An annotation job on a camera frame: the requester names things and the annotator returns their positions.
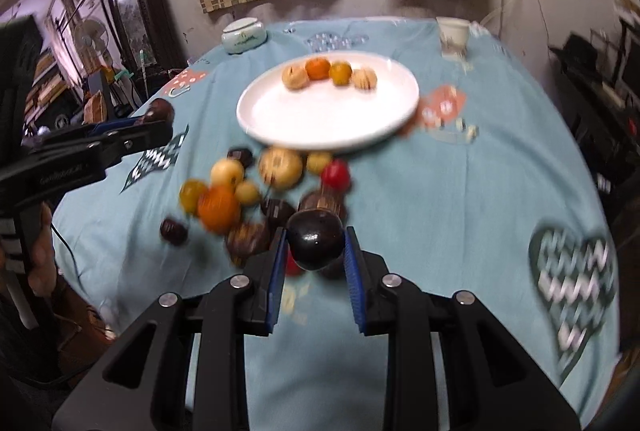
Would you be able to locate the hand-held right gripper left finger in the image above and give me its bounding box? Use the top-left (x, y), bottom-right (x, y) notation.
top-left (52, 227), bottom-right (290, 431)

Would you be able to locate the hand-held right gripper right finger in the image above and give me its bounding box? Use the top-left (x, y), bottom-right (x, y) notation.
top-left (344, 225), bottom-right (583, 431)

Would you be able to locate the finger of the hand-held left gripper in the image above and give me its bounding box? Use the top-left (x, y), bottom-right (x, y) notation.
top-left (82, 118), bottom-right (174, 162)

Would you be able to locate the brown passion fruit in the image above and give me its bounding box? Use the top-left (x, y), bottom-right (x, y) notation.
top-left (225, 221), bottom-right (273, 262)

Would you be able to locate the dark round plum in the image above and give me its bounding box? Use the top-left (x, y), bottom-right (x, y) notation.
top-left (286, 208), bottom-right (347, 272)
top-left (317, 256), bottom-right (349, 281)

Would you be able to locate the yellow orange tomato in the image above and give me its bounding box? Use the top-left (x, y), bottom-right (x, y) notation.
top-left (179, 180), bottom-right (208, 214)
top-left (328, 61), bottom-right (353, 87)

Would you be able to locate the large orange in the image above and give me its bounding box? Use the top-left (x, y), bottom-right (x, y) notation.
top-left (197, 186), bottom-right (242, 232)

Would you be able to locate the pale yellow round plum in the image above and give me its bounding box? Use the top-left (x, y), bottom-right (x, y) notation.
top-left (210, 158), bottom-right (246, 188)

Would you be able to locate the small dark cherry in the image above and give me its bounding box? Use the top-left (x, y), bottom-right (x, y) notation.
top-left (227, 147), bottom-right (254, 169)
top-left (160, 218), bottom-right (189, 246)

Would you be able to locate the white round plate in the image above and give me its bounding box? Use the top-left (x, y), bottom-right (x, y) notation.
top-left (236, 50), bottom-right (421, 152)

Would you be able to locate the person's left hand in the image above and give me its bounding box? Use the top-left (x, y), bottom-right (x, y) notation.
top-left (27, 204), bottom-right (62, 298)

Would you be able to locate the cluttered storage shelf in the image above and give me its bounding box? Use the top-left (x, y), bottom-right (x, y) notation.
top-left (22, 48), bottom-right (86, 132)

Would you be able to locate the small pale yellow plum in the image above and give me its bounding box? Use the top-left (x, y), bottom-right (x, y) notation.
top-left (234, 180), bottom-right (262, 207)

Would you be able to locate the large beige apple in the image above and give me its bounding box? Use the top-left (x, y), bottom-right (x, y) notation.
top-left (257, 147), bottom-right (304, 189)

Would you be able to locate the electric fan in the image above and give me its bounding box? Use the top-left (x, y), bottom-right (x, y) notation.
top-left (72, 18), bottom-right (110, 62)

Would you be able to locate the light blue printed tablecloth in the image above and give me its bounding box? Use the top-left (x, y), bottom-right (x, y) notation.
top-left (50, 16), bottom-right (626, 431)

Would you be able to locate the white ceramic jar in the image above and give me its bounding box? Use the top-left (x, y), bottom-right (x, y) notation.
top-left (221, 18), bottom-right (268, 55)

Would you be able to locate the beige apple with stem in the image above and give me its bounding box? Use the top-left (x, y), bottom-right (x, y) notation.
top-left (281, 64), bottom-right (308, 91)

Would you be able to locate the small orange tangerine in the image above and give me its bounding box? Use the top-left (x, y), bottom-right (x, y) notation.
top-left (305, 56), bottom-right (332, 81)

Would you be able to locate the pale striped melon pear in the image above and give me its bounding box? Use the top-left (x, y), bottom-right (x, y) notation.
top-left (351, 67), bottom-right (378, 91)

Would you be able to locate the white paper cup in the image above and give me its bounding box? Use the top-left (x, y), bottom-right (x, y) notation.
top-left (436, 16), bottom-right (471, 59)

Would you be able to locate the dark computer desk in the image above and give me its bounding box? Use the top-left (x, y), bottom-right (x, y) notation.
top-left (547, 18), bottom-right (640, 192)

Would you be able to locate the black cable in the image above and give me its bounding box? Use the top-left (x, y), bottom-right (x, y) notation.
top-left (50, 221), bottom-right (121, 339)

